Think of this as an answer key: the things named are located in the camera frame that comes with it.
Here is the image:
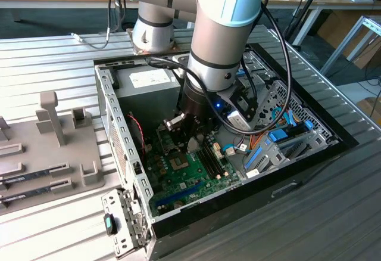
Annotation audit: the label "CPU socket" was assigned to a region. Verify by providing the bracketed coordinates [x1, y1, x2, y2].
[168, 153, 191, 172]

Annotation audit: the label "small brown cardboard box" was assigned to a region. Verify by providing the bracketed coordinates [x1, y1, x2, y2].
[355, 97, 381, 119]

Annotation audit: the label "grey power supply unit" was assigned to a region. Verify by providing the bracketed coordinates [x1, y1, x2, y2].
[114, 64, 187, 125]

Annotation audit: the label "grey metal disk bay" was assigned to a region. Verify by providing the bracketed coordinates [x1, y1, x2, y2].
[242, 129, 340, 181]

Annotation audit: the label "metal expansion slot bracket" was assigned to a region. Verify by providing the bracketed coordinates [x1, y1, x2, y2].
[101, 187, 155, 258]

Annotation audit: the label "black case fan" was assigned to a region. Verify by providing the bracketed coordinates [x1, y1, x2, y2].
[124, 112, 147, 157]

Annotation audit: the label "perforated metal cage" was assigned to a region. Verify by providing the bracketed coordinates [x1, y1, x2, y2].
[252, 79, 334, 142]

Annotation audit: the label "black RAM slot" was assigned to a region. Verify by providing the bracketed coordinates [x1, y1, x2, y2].
[204, 141, 224, 178]
[196, 147, 217, 181]

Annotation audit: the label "wooden desk white legs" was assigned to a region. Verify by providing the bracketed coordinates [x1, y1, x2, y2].
[266, 0, 381, 46]

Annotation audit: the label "RAM stick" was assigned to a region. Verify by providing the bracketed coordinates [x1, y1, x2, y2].
[0, 169, 52, 185]
[0, 187, 52, 204]

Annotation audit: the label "blue expansion slot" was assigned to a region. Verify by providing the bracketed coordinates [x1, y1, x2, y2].
[156, 182, 205, 205]

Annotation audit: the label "black PC case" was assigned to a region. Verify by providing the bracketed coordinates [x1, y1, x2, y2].
[93, 42, 360, 260]

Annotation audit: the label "blue disk carrier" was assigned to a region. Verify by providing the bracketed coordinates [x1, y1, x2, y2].
[267, 128, 290, 143]

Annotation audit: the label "green motherboard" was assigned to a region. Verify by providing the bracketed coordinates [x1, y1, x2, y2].
[144, 120, 242, 217]

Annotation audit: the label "grey dangling cable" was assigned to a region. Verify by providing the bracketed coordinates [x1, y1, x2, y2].
[70, 0, 121, 50]

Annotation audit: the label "aluminium profile frame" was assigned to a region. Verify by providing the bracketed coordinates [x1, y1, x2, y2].
[320, 15, 381, 76]

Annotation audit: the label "black latch blue button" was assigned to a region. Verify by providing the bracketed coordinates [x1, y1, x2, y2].
[103, 213, 122, 237]

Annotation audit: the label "grey parts rack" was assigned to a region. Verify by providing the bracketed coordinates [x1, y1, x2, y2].
[0, 91, 108, 214]

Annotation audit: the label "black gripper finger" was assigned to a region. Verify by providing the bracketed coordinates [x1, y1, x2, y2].
[163, 112, 192, 152]
[191, 115, 216, 143]

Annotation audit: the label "stacked brown cardboard boxes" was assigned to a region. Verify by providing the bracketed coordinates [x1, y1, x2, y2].
[317, 10, 381, 70]

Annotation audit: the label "black tripod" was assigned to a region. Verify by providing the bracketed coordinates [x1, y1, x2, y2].
[282, 0, 328, 47]

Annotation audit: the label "orange wire bundle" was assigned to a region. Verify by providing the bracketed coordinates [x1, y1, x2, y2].
[249, 129, 279, 151]

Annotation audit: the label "blue data wire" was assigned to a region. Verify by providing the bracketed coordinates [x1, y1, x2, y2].
[271, 107, 300, 131]

